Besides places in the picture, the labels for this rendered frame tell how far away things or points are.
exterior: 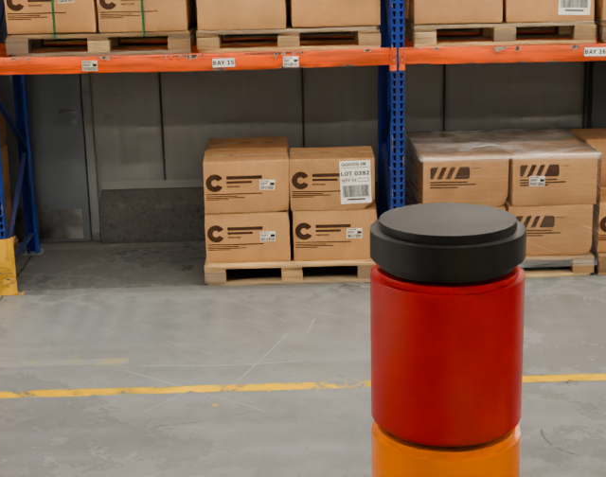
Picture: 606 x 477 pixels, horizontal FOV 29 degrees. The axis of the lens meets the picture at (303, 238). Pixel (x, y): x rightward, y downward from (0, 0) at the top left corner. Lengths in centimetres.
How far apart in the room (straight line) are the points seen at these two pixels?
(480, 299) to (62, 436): 570
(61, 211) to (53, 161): 40
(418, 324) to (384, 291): 2
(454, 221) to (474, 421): 6
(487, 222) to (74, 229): 920
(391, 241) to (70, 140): 905
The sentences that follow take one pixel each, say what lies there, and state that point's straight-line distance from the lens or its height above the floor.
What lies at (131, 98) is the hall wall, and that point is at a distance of 934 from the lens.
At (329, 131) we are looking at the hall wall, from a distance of 933.
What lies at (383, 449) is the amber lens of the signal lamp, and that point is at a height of 227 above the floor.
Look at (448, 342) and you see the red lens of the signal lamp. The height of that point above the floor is 231.
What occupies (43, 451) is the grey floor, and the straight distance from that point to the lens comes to 590.
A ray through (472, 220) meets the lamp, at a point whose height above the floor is 234.
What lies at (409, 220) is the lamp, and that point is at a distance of 38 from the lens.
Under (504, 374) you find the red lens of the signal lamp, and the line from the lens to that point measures 38.
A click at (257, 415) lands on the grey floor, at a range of 611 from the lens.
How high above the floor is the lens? 243
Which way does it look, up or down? 15 degrees down
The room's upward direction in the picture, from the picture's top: 1 degrees counter-clockwise
